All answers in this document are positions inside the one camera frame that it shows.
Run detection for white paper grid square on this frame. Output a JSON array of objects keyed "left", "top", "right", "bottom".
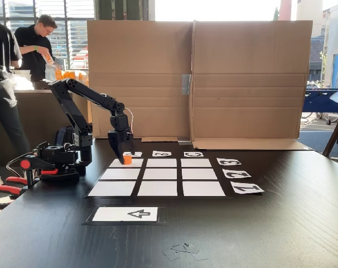
[
  {"left": 181, "top": 168, "right": 219, "bottom": 180},
  {"left": 146, "top": 158, "right": 177, "bottom": 168},
  {"left": 99, "top": 168, "right": 141, "bottom": 180},
  {"left": 182, "top": 181, "right": 226, "bottom": 197},
  {"left": 137, "top": 181, "right": 178, "bottom": 197},
  {"left": 109, "top": 158, "right": 144, "bottom": 168},
  {"left": 88, "top": 181, "right": 136, "bottom": 197},
  {"left": 181, "top": 158, "right": 213, "bottom": 168},
  {"left": 142, "top": 168, "right": 177, "bottom": 180}
]

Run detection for blue foosball table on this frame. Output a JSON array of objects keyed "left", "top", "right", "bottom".
[{"left": 302, "top": 88, "right": 338, "bottom": 125}]

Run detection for white plastic bags pile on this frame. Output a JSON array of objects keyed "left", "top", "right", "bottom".
[{"left": 11, "top": 69, "right": 35, "bottom": 90}]

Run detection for dark wooden easel leg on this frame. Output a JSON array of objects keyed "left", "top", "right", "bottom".
[{"left": 322, "top": 106, "right": 338, "bottom": 157}]

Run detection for brown counter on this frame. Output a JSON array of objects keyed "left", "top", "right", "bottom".
[{"left": 7, "top": 88, "right": 89, "bottom": 168}]

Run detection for clear plastic bag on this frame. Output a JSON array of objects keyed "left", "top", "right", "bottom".
[{"left": 44, "top": 59, "right": 65, "bottom": 81}]

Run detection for number 1 paper sheet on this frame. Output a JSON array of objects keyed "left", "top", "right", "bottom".
[{"left": 230, "top": 181, "right": 265, "bottom": 194}]

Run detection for person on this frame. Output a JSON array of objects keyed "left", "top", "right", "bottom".
[
  {"left": 0, "top": 19, "right": 31, "bottom": 188},
  {"left": 14, "top": 14, "right": 59, "bottom": 90}
]

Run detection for black red bar clamp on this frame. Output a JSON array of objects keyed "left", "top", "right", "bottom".
[{"left": 15, "top": 155, "right": 59, "bottom": 190}]

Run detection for brown cardboard panel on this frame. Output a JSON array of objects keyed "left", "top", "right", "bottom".
[
  {"left": 86, "top": 20, "right": 196, "bottom": 143},
  {"left": 188, "top": 20, "right": 313, "bottom": 151}
]

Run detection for red white servo cable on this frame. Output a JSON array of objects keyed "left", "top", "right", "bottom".
[{"left": 123, "top": 107, "right": 135, "bottom": 134}]

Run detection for red handled spring clamp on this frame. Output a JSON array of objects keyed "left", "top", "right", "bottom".
[{"left": 0, "top": 176, "right": 29, "bottom": 210}]

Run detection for number 3 paper sheet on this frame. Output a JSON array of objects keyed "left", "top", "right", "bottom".
[{"left": 216, "top": 157, "right": 242, "bottom": 166}]

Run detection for white arrow paper sheet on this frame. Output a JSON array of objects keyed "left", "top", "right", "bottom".
[{"left": 92, "top": 207, "right": 158, "bottom": 222}]

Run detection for number 2 paper sheet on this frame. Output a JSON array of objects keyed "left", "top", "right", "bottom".
[{"left": 222, "top": 169, "right": 252, "bottom": 179}]

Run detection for clear tape scraps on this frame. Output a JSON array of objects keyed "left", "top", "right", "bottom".
[{"left": 162, "top": 242, "right": 209, "bottom": 262}]

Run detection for black power cable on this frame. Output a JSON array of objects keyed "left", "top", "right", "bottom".
[{"left": 6, "top": 152, "right": 38, "bottom": 177}]

